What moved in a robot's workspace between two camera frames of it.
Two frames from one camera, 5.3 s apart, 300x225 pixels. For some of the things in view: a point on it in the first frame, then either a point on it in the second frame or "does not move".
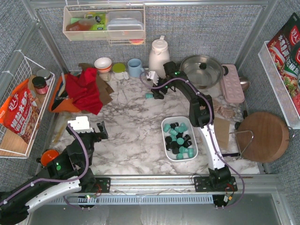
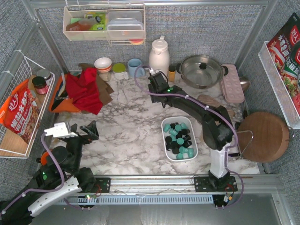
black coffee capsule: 187,137 does not move
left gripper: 98,134 → 78,135
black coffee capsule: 175,150 does not move
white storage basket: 180,138 does not move
